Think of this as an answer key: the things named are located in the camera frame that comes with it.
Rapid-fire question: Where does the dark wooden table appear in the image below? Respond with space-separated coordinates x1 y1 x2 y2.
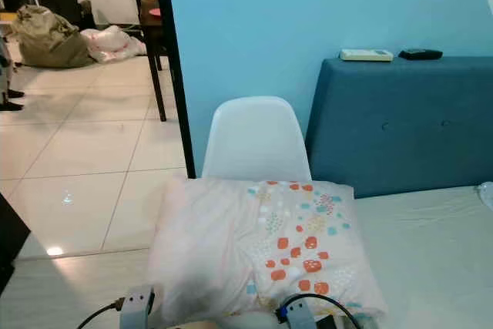
138 0 171 123

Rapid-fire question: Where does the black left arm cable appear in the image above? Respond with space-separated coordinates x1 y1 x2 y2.
77 300 124 329

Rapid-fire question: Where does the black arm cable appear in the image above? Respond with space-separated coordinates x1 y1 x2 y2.
77 300 124 329
280 293 363 329

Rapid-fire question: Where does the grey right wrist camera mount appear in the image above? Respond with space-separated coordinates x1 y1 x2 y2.
275 299 317 329

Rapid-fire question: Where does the white plastic chair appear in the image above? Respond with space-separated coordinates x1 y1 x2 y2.
201 96 314 183

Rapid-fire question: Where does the white remote control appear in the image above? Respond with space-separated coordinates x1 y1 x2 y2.
339 49 394 63

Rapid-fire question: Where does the olive beanbag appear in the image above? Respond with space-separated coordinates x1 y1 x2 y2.
15 5 96 69

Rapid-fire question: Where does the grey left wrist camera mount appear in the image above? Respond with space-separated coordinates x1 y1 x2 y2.
119 284 156 329

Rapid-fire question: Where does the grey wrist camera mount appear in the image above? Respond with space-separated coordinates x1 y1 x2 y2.
119 284 156 329
275 299 317 329

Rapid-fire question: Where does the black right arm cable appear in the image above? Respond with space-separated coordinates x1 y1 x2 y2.
280 293 363 329

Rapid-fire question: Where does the black bedside object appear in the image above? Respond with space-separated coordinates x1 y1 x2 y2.
0 193 32 293

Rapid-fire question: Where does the pink pillow with coloured spots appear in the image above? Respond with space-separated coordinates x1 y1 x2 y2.
146 176 388 327

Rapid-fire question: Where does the person in black shoes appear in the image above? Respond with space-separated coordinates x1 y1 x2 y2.
0 32 26 112

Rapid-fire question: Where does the white plastic bag red print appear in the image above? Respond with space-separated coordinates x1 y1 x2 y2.
80 25 148 65

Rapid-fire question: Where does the black remote control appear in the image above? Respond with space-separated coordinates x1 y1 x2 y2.
398 48 444 62

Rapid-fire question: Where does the black chair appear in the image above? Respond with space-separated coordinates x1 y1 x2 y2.
39 0 96 31

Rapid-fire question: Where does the black door frame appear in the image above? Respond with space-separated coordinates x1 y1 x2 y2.
150 0 196 179

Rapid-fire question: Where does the pale bed mattress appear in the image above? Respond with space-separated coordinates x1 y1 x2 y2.
0 184 493 329

